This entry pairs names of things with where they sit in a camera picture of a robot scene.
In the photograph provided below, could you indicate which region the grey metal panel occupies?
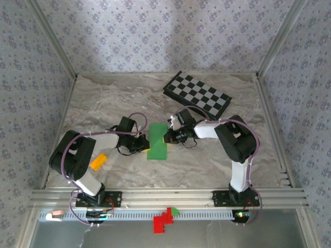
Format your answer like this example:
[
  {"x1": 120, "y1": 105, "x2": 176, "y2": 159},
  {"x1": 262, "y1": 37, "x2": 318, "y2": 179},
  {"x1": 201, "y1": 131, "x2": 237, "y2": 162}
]
[{"x1": 27, "y1": 208, "x2": 312, "y2": 248}]

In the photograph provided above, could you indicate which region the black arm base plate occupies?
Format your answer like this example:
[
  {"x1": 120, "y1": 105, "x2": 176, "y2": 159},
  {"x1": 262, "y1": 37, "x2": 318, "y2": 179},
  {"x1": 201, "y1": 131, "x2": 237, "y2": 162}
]
[
  {"x1": 212, "y1": 190, "x2": 260, "y2": 208},
  {"x1": 75, "y1": 190, "x2": 123, "y2": 208}
]

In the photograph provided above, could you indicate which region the thin black cable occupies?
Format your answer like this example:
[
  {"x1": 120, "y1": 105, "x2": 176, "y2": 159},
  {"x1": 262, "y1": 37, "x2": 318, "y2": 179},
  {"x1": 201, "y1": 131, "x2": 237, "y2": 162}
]
[
  {"x1": 115, "y1": 144, "x2": 133, "y2": 157},
  {"x1": 182, "y1": 136, "x2": 198, "y2": 149}
]

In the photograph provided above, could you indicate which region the purple cable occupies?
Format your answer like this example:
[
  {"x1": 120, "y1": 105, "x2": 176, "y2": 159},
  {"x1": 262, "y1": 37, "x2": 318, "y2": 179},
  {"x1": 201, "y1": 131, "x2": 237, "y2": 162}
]
[
  {"x1": 172, "y1": 105, "x2": 263, "y2": 226},
  {"x1": 63, "y1": 112, "x2": 148, "y2": 228}
]

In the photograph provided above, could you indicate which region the red toy brick cluster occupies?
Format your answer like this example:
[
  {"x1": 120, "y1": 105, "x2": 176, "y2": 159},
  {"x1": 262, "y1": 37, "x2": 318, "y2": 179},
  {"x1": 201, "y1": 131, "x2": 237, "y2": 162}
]
[{"x1": 153, "y1": 207, "x2": 174, "y2": 235}]

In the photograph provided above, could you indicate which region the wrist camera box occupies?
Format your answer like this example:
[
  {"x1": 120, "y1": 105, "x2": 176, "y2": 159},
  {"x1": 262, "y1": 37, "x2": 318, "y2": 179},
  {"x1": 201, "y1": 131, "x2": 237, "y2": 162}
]
[
  {"x1": 119, "y1": 116, "x2": 143, "y2": 135},
  {"x1": 169, "y1": 108, "x2": 197, "y2": 130}
]

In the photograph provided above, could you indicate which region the pink white small object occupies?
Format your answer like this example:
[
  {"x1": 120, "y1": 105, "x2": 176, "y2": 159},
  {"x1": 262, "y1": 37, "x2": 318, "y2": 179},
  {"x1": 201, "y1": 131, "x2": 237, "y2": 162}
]
[{"x1": 46, "y1": 210, "x2": 65, "y2": 222}]

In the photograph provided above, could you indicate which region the aluminium frame profile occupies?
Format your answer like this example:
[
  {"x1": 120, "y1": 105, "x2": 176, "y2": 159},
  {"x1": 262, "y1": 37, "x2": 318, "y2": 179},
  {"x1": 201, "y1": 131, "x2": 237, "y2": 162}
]
[
  {"x1": 25, "y1": 0, "x2": 79, "y2": 79},
  {"x1": 254, "y1": 74, "x2": 294, "y2": 189},
  {"x1": 255, "y1": 0, "x2": 310, "y2": 78},
  {"x1": 40, "y1": 76, "x2": 78, "y2": 189}
]

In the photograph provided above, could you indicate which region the wide aluminium rail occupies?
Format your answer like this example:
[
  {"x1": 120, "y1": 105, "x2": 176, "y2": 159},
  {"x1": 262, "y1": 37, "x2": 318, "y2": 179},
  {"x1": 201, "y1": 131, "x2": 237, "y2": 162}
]
[{"x1": 27, "y1": 188, "x2": 310, "y2": 209}]

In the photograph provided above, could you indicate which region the grey slotted cable duct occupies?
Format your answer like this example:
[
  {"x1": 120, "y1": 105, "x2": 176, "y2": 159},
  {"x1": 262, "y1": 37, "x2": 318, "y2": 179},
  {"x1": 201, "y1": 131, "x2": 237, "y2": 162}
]
[{"x1": 38, "y1": 209, "x2": 255, "y2": 222}]

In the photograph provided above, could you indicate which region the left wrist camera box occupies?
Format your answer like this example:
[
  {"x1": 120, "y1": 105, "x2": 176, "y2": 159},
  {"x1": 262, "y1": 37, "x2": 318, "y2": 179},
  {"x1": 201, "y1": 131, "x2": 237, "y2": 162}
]
[{"x1": 119, "y1": 116, "x2": 143, "y2": 135}]

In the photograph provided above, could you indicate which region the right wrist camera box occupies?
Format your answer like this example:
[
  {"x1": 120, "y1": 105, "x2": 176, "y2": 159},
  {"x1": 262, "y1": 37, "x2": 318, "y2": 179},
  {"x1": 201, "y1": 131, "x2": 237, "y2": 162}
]
[{"x1": 169, "y1": 108, "x2": 197, "y2": 130}]

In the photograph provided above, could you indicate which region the green paper sheet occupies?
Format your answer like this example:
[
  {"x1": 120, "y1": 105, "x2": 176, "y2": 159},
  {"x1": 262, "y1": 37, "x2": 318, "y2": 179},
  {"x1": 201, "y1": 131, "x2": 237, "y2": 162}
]
[{"x1": 146, "y1": 123, "x2": 169, "y2": 161}]

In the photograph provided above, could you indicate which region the black white folding chessboard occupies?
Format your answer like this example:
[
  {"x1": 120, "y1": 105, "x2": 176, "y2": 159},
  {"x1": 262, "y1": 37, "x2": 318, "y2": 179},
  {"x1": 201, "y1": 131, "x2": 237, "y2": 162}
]
[{"x1": 162, "y1": 71, "x2": 233, "y2": 121}]

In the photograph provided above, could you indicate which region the yellow toy brick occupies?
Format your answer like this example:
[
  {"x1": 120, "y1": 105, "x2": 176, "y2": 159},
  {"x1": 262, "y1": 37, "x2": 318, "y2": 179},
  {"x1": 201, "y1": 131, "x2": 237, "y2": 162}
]
[{"x1": 89, "y1": 153, "x2": 108, "y2": 172}]

